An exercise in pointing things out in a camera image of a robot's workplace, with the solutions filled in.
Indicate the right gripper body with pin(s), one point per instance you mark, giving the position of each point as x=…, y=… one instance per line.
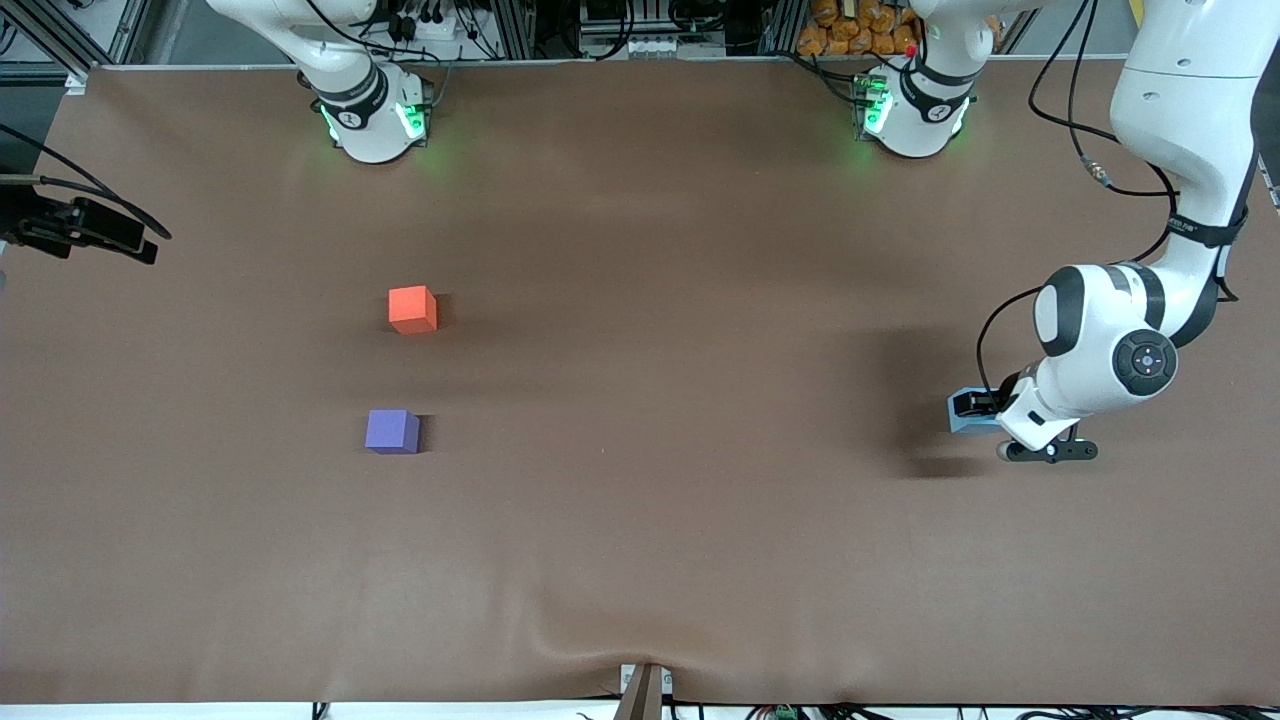
x=30, y=222

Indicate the blue foam block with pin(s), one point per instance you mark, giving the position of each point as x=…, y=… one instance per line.
x=960, y=426

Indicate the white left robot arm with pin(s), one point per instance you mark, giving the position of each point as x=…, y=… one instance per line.
x=1190, y=100

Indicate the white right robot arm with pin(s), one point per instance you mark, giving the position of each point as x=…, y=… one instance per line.
x=365, y=130

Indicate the orange foam block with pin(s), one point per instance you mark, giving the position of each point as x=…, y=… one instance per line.
x=412, y=310

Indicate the purple foam block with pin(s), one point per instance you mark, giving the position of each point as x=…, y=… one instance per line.
x=390, y=430

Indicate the brown table cover sheet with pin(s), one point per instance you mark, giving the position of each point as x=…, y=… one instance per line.
x=700, y=450

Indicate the green terminal connector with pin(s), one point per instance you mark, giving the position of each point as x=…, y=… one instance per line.
x=785, y=713

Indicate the orange packets pile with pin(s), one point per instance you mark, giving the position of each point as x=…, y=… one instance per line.
x=860, y=35

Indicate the white power strip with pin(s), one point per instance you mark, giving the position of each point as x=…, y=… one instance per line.
x=655, y=46

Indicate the aluminium frame strut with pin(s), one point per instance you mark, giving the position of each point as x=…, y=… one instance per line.
x=60, y=40

